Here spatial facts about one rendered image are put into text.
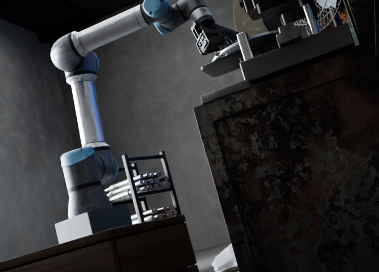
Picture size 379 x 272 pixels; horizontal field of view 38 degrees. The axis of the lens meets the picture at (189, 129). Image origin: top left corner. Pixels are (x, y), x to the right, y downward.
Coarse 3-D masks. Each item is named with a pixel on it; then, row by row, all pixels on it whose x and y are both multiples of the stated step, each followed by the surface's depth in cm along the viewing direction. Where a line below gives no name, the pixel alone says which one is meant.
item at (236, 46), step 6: (276, 30) 158; (252, 36) 157; (258, 36) 157; (264, 36) 158; (270, 36) 160; (252, 42) 161; (258, 42) 162; (228, 48) 161; (234, 48) 161; (222, 54) 164; (228, 54) 166
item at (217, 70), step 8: (272, 40) 163; (256, 48) 164; (264, 48) 165; (272, 48) 168; (232, 56) 166; (240, 56) 167; (208, 64) 169; (216, 64) 168; (224, 64) 171; (232, 64) 173; (208, 72) 174; (216, 72) 177; (224, 72) 180
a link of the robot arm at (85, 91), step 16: (80, 64) 200; (96, 64) 211; (80, 80) 203; (80, 96) 202; (96, 96) 207; (80, 112) 201; (96, 112) 203; (80, 128) 202; (96, 128) 201; (96, 144) 198; (112, 160) 202; (112, 176) 201
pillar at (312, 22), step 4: (308, 4) 158; (304, 8) 158; (308, 8) 158; (308, 12) 157; (312, 12) 158; (308, 16) 157; (312, 16) 157; (308, 20) 158; (312, 20) 157; (312, 24) 157; (316, 24) 157; (312, 28) 157; (316, 28) 156; (312, 32) 157; (316, 32) 156
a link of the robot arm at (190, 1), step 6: (180, 0) 195; (186, 0) 194; (192, 0) 193; (198, 0) 193; (180, 6) 194; (186, 6) 193; (192, 6) 192; (198, 6) 191; (204, 6) 192; (186, 12) 194
